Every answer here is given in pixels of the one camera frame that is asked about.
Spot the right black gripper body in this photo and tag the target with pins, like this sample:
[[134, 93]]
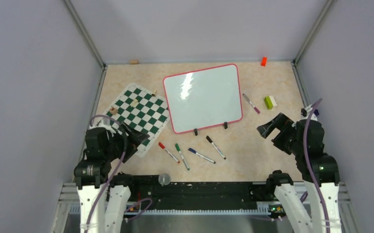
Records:
[[286, 140]]

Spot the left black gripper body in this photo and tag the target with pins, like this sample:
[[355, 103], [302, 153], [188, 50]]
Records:
[[116, 141]]

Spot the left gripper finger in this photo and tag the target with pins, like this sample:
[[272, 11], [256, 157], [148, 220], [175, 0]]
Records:
[[135, 137], [123, 128]]

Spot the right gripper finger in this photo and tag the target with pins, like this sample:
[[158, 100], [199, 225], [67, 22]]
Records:
[[266, 129], [281, 120]]

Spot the pink framed whiteboard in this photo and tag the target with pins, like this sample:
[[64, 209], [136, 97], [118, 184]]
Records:
[[203, 98]]

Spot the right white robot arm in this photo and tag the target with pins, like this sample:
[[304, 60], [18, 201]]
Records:
[[305, 140]]

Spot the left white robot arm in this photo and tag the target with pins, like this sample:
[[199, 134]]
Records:
[[106, 149]]

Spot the black whiteboard stand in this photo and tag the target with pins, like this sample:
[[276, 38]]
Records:
[[224, 125]]

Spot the green white toy brick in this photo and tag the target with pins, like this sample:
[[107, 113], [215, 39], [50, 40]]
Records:
[[270, 102]]

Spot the purple marker pen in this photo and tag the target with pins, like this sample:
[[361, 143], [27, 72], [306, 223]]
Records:
[[251, 103]]

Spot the green white chess mat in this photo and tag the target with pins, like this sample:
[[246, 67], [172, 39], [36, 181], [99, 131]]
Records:
[[150, 116]]

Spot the red marker pen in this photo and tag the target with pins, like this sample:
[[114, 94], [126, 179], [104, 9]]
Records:
[[168, 152]]

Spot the green marker pen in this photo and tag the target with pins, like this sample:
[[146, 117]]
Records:
[[182, 157]]

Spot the black marker pen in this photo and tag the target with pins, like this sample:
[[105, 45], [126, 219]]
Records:
[[216, 148]]

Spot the orange toy block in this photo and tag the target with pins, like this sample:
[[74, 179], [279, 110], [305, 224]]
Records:
[[264, 61]]

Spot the small wooden block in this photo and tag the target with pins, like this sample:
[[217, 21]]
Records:
[[134, 62]]

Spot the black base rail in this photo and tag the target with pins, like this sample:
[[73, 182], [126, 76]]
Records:
[[181, 198]]

